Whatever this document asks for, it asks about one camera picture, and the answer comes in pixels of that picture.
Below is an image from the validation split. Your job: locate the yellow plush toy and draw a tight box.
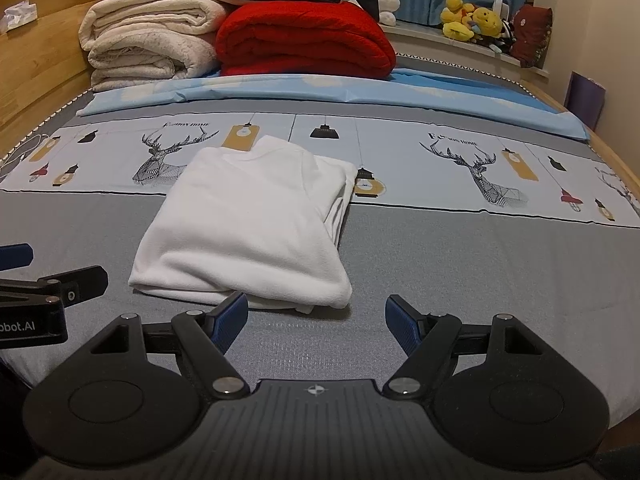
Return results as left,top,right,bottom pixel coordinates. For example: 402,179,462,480
441,0,476,42
470,7,504,42

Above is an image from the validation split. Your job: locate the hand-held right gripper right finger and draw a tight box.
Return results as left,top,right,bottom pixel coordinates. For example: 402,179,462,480
382,294,553,402

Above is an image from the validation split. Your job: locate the grey window sill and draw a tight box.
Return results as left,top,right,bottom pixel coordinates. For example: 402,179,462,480
385,22,521,68

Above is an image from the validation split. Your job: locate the white plush toy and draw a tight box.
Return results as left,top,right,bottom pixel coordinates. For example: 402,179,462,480
377,0,401,26

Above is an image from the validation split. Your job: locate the light blue sheet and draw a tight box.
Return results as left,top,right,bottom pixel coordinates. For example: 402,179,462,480
77,69,591,141

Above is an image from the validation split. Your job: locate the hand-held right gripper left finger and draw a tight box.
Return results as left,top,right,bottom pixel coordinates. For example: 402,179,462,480
87,291,251,402

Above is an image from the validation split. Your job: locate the clear plastic tissue pack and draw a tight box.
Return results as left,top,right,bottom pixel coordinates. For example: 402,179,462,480
0,2,38,35

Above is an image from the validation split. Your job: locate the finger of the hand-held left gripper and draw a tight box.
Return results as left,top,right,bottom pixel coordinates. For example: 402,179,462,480
0,243,34,272
0,266,109,307

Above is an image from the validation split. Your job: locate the white cable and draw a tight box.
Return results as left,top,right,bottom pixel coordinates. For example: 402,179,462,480
0,132,48,172

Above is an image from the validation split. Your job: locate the wooden bed frame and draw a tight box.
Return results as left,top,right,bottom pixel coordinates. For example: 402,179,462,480
0,0,640,201

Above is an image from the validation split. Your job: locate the white shirt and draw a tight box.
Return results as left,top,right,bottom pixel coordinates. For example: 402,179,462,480
128,135,358,313

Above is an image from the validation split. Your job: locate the red folded blanket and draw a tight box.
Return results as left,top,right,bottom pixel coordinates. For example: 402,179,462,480
216,1,397,80

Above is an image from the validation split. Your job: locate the striped plush toy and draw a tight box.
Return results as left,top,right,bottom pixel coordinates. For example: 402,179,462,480
497,19,516,54

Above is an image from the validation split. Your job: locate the grey deer print bedsheet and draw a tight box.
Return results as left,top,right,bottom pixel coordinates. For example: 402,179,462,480
0,52,640,441

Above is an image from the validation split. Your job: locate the dark red pillow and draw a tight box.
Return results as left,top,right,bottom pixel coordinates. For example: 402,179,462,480
510,4,553,67

